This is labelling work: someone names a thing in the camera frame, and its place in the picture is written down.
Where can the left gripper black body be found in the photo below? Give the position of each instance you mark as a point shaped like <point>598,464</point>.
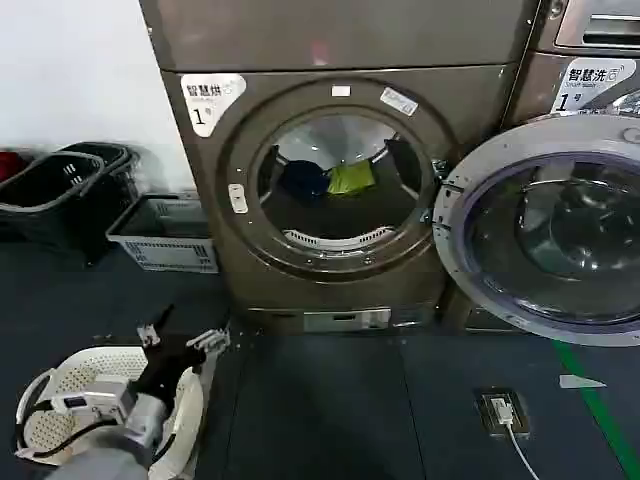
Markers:
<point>165,367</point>

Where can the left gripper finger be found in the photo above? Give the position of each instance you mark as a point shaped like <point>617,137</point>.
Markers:
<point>210,342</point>
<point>152,334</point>

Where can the white perforated laundry basket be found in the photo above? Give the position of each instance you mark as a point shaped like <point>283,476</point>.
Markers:
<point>112,361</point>

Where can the grey slotted plastic crate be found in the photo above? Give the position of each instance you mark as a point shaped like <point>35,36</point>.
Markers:
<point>165,252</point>

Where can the black plastic laundry basket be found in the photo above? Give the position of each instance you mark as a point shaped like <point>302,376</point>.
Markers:
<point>45,200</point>
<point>117,160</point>

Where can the dark blue garment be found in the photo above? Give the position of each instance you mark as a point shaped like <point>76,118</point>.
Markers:
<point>302,177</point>

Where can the green garment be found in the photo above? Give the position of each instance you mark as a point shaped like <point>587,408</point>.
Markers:
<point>350,179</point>

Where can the red item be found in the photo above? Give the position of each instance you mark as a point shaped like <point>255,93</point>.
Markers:
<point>7,165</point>

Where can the floor socket box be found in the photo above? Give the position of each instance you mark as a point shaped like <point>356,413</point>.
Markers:
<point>517,417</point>

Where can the grey dryer with round opening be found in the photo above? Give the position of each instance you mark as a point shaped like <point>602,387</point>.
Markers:
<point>350,45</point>

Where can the round glass dryer door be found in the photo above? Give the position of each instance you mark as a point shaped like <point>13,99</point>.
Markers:
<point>550,235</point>

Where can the white floor arrow sticker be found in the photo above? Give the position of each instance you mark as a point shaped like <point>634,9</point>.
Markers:
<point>577,381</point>

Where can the green floor tape strip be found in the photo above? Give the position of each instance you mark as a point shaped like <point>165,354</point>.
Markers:
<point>595,415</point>

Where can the grey washing machine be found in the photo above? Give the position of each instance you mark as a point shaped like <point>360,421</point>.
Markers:
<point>590,55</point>

